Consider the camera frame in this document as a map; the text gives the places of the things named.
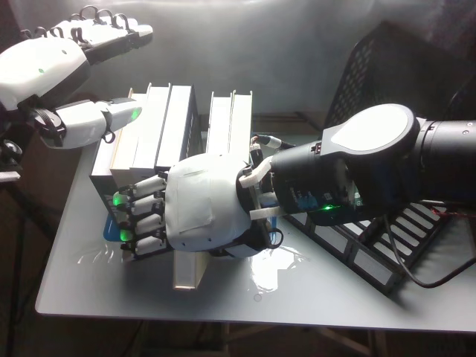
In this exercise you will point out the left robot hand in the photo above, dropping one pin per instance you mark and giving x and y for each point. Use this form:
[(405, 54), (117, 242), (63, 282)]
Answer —
[(41, 67)]

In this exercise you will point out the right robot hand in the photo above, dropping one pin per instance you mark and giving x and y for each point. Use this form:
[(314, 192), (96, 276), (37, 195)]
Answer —
[(201, 204)]

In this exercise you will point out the cream book gold squiggles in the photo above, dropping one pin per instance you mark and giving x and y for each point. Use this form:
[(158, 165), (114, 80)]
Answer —
[(187, 271)]

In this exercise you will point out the black LET IT BE book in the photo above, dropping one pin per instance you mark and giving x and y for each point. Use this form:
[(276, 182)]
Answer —
[(173, 141)]

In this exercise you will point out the white FASHIONISTA book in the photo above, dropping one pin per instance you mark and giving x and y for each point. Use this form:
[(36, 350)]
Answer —
[(148, 141)]

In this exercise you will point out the pale green book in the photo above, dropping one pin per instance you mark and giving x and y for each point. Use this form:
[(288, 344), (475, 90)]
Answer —
[(241, 126)]

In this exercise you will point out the black CENTURY book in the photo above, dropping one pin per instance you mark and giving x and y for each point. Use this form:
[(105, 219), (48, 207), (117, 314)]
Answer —
[(100, 193)]

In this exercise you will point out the black mesh file rack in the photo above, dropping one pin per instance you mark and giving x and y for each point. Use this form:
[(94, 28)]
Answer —
[(390, 74)]

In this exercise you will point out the table leg frame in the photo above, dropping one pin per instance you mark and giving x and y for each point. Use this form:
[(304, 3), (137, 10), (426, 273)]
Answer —
[(226, 338)]

